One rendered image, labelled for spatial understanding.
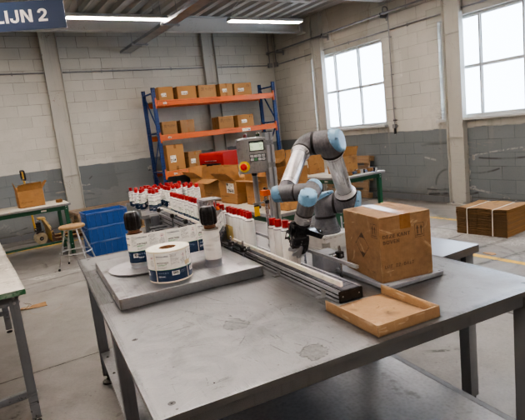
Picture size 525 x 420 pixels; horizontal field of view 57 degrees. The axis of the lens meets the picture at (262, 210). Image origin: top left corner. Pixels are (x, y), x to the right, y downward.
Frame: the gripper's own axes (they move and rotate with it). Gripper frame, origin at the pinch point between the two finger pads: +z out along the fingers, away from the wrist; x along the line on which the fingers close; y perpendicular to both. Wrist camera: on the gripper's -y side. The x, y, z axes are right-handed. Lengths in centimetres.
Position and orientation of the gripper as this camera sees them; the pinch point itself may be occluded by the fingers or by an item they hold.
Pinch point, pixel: (299, 255)
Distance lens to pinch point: 222.5
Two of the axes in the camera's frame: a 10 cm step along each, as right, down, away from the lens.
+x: 4.3, 5.8, -6.9
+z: -1.2, 8.0, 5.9
